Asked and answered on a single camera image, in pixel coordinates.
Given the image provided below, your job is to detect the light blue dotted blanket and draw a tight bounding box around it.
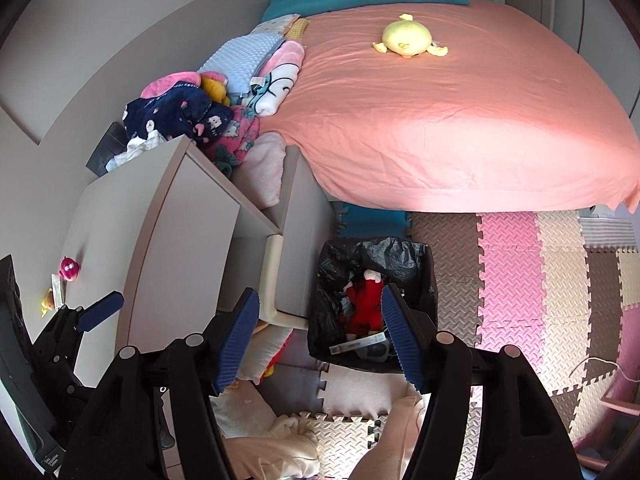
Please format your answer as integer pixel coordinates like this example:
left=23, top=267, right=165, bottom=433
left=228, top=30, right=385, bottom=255
left=197, top=32, right=286, bottom=95

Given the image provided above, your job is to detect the bin with black bag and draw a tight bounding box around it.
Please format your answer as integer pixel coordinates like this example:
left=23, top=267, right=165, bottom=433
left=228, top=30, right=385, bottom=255
left=306, top=236, right=440, bottom=376

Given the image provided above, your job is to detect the black wall box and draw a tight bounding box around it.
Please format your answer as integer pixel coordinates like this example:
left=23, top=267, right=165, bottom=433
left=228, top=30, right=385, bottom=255
left=87, top=121, right=128, bottom=177

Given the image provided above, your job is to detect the yellow dotted pillow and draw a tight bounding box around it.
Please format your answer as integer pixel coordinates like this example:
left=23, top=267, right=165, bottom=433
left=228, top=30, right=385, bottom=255
left=284, top=17, right=312, bottom=42

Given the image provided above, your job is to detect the red plush monkey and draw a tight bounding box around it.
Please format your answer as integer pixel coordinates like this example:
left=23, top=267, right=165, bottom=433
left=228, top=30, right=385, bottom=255
left=339, top=269, right=388, bottom=339

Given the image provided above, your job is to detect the grey striped rug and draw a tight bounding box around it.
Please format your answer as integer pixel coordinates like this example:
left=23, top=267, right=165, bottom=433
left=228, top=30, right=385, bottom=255
left=577, top=215, right=640, bottom=248

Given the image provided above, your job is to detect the white door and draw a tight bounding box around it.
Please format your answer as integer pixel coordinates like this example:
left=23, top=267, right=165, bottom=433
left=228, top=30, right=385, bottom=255
left=505, top=0, right=586, bottom=53

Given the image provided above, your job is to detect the white flat box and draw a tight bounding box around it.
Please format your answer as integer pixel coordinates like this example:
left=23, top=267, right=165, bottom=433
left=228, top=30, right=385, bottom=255
left=329, top=332, right=388, bottom=356

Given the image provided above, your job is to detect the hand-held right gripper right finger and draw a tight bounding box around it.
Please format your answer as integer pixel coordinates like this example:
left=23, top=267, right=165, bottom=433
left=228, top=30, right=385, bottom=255
left=381, top=282, right=583, bottom=480

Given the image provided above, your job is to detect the yellow orange plush toy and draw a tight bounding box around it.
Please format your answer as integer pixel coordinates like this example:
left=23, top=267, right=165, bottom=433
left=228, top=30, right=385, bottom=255
left=200, top=72, right=232, bottom=107

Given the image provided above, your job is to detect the white cloth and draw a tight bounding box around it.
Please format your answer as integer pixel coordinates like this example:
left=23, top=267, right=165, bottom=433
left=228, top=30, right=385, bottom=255
left=106, top=132, right=168, bottom=171

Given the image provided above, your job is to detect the person's leg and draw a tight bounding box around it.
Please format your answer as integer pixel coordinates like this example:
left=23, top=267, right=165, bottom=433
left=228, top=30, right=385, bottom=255
left=350, top=395, right=426, bottom=480

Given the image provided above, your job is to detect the navy printed fleece blanket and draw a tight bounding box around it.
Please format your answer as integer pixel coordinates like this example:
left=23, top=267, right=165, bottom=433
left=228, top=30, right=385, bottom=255
left=122, top=84, right=236, bottom=142

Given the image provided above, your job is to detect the pale pink pillow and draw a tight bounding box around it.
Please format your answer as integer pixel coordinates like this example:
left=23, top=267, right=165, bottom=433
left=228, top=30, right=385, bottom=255
left=232, top=132, right=287, bottom=209

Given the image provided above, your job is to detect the pink floral blanket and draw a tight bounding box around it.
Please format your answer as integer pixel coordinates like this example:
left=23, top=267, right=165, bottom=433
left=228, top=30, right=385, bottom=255
left=202, top=106, right=262, bottom=168

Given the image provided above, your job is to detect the white cushion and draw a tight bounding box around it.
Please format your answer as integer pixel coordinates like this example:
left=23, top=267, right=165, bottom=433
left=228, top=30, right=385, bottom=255
left=235, top=320, right=293, bottom=386

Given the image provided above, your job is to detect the cream fluffy cloth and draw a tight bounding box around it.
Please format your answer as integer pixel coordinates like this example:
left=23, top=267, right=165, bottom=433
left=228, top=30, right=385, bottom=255
left=212, top=382, right=321, bottom=480

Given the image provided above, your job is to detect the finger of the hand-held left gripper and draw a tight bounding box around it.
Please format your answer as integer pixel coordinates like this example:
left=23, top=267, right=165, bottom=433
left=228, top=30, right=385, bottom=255
left=32, top=292, right=125, bottom=361

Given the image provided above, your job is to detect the bed with pink sheet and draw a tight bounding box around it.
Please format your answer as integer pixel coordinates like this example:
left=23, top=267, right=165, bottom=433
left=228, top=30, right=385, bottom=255
left=272, top=0, right=640, bottom=213

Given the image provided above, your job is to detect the white cable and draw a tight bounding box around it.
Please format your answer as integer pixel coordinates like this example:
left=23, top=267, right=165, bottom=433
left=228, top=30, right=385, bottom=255
left=550, top=357, right=633, bottom=396

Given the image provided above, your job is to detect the grey desk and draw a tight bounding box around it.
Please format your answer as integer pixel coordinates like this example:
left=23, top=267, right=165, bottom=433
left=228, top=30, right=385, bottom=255
left=65, top=135, right=336, bottom=331

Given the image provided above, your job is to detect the white dotted pillow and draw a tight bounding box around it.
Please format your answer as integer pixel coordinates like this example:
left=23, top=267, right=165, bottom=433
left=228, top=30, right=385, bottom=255
left=252, top=14, right=301, bottom=40

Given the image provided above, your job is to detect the grey round item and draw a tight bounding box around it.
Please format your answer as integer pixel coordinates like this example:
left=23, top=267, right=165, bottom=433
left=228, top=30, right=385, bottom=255
left=355, top=342, right=397, bottom=363

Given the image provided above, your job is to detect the white pink printed blanket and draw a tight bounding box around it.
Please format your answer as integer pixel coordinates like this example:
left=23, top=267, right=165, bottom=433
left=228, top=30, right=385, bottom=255
left=242, top=40, right=306, bottom=117

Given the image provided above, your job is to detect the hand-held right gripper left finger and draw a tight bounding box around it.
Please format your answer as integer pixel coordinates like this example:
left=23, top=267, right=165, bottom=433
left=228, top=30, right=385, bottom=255
left=60, top=287, right=261, bottom=480

